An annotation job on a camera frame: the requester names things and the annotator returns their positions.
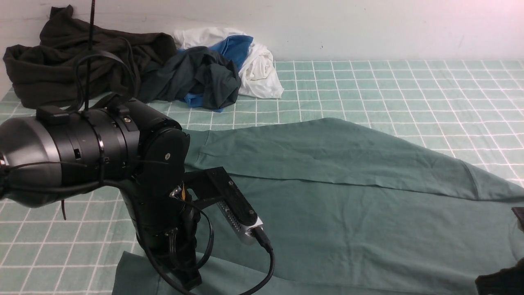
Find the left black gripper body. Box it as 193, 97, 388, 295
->
120, 180, 201, 271

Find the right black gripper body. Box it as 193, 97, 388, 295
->
475, 259, 524, 295

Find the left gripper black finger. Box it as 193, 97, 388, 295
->
165, 242, 202, 291

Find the green long-sleeved shirt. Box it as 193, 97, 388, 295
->
112, 118, 524, 295

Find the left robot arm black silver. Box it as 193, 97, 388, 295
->
1, 99, 202, 290

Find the green checkered tablecloth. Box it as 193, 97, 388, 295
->
0, 61, 524, 295

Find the dark teal crumpled garment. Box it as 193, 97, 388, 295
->
136, 46, 242, 110

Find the white crumpled garment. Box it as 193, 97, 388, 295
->
173, 27, 284, 99

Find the dark olive crumpled garment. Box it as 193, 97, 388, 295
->
3, 5, 177, 109

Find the blue crumpled garment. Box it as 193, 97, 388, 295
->
184, 35, 253, 112

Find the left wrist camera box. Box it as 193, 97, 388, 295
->
183, 166, 264, 246

